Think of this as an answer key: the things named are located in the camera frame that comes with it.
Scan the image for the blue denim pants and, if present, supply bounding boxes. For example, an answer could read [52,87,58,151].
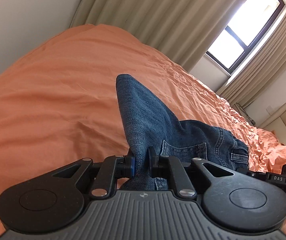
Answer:
[116,74,249,191]

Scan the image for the orange bed sheet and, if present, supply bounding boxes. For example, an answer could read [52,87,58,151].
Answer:
[0,23,286,240]

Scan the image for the beige curtain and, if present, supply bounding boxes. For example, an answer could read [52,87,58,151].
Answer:
[71,0,286,107]

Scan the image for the window with dark frame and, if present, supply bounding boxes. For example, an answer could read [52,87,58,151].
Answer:
[206,0,286,74]

